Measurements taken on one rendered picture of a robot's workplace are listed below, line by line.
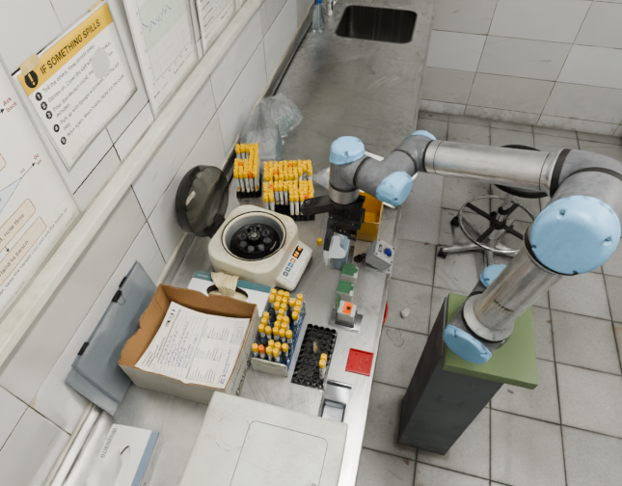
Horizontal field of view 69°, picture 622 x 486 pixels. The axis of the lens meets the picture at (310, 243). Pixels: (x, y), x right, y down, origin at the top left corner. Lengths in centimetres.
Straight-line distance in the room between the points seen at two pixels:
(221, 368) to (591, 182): 92
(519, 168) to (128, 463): 106
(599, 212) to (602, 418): 177
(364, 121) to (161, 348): 124
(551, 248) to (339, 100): 147
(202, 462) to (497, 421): 160
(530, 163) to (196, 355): 91
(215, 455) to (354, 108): 157
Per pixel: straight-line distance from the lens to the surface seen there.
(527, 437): 232
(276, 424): 92
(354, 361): 129
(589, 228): 79
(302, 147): 187
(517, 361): 136
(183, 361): 127
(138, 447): 123
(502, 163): 97
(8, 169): 91
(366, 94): 218
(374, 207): 158
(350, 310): 128
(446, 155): 102
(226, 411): 94
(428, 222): 282
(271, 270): 132
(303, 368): 125
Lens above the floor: 205
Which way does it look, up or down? 51 degrees down
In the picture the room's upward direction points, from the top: 1 degrees counter-clockwise
